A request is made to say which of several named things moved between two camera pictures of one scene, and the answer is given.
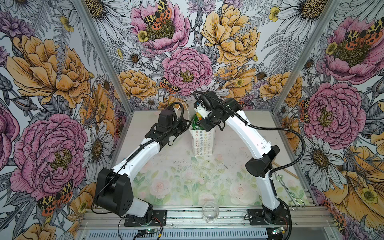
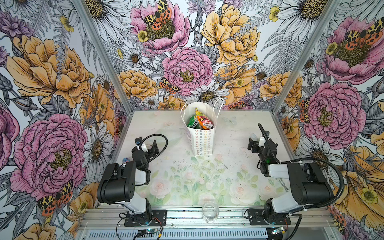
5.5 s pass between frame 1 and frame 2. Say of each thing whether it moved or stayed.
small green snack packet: stayed
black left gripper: moved
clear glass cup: stayed
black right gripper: moved
